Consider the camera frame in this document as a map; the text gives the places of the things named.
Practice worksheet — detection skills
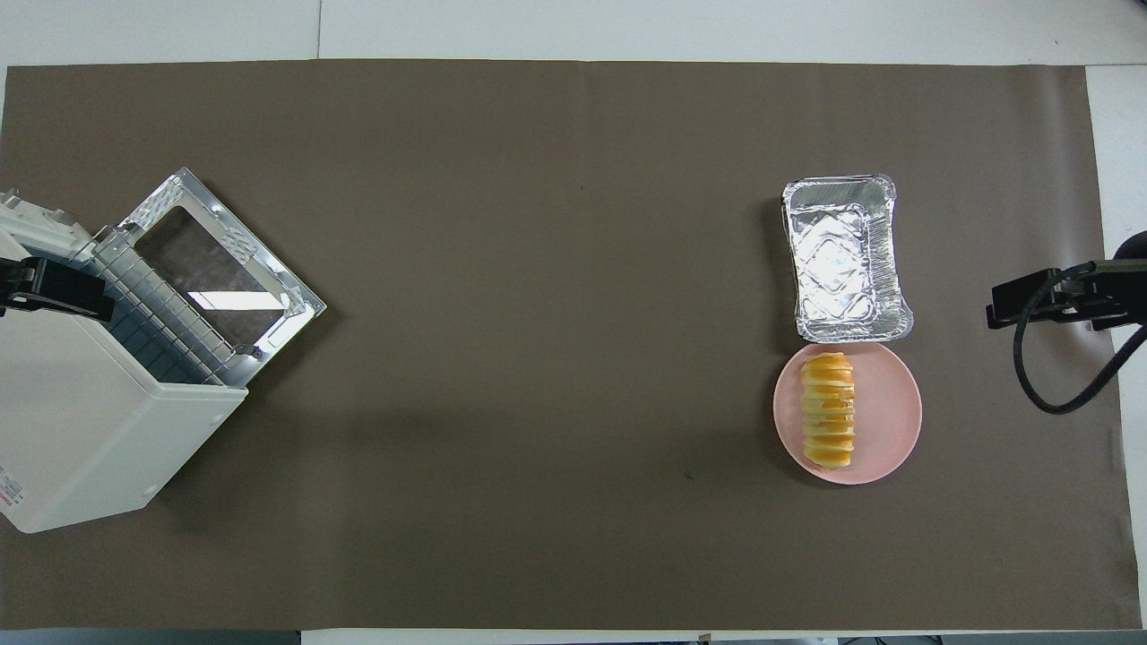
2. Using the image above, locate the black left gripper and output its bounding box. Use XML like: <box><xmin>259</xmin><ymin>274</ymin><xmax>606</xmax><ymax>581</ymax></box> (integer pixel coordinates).
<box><xmin>0</xmin><ymin>256</ymin><xmax>116</xmax><ymax>323</ymax></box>

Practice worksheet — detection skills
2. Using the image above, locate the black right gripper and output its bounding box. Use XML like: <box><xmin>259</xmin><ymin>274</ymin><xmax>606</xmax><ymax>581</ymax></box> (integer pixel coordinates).
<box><xmin>986</xmin><ymin>231</ymin><xmax>1147</xmax><ymax>331</ymax></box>

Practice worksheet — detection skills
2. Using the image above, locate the aluminium foil tray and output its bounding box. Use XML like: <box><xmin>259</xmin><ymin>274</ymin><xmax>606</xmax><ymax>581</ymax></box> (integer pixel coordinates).
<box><xmin>781</xmin><ymin>174</ymin><xmax>915</xmax><ymax>345</ymax></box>

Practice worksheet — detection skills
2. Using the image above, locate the sliced yellow bread loaf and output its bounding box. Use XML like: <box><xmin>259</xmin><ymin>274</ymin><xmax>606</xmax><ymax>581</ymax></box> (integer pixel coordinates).
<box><xmin>800</xmin><ymin>352</ymin><xmax>857</xmax><ymax>471</ymax></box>

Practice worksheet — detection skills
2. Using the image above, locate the cream white toaster oven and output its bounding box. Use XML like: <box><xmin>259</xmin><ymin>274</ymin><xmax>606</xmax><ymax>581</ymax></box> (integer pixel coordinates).
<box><xmin>0</xmin><ymin>188</ymin><xmax>250</xmax><ymax>535</ymax></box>

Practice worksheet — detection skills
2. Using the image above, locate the glass oven door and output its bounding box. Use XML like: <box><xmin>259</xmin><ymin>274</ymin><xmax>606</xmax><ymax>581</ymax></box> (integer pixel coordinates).
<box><xmin>116</xmin><ymin>167</ymin><xmax>328</xmax><ymax>364</ymax></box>

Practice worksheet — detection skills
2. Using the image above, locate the pink round plate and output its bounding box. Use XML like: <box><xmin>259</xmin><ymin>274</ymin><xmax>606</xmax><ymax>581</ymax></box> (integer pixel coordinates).
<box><xmin>773</xmin><ymin>341</ymin><xmax>923</xmax><ymax>486</ymax></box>

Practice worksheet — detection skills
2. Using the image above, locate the brown table mat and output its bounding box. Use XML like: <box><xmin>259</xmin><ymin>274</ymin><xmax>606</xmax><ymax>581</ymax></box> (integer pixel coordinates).
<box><xmin>0</xmin><ymin>59</ymin><xmax>1143</xmax><ymax>631</ymax></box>

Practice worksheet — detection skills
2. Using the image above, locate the metal oven wire rack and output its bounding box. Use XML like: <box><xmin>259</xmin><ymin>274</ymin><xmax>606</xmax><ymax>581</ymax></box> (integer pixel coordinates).
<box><xmin>18</xmin><ymin>228</ymin><xmax>248</xmax><ymax>388</ymax></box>

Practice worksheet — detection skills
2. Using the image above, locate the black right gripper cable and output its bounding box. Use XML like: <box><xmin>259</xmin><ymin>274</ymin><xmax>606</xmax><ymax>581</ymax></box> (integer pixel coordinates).
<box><xmin>1013</xmin><ymin>260</ymin><xmax>1147</xmax><ymax>416</ymax></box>

